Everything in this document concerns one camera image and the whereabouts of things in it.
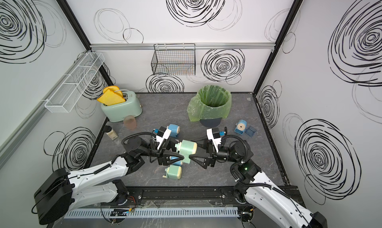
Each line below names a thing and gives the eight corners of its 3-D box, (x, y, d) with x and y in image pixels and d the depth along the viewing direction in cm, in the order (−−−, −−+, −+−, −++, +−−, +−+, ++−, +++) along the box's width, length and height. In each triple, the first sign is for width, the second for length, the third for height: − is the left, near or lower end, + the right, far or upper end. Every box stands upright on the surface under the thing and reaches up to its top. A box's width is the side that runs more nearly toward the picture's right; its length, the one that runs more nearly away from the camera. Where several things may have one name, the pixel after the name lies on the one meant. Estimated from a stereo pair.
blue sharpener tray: (251, 137, 97) (252, 135, 96) (244, 132, 100) (245, 130, 98) (256, 131, 100) (257, 130, 99) (249, 126, 103) (250, 125, 101)
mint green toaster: (115, 129, 101) (105, 115, 89) (109, 116, 108) (98, 102, 96) (144, 113, 110) (138, 99, 98) (137, 103, 117) (130, 88, 104)
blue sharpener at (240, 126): (234, 134, 98) (236, 128, 92) (235, 123, 104) (237, 117, 98) (243, 136, 97) (246, 130, 91) (243, 125, 103) (247, 119, 97)
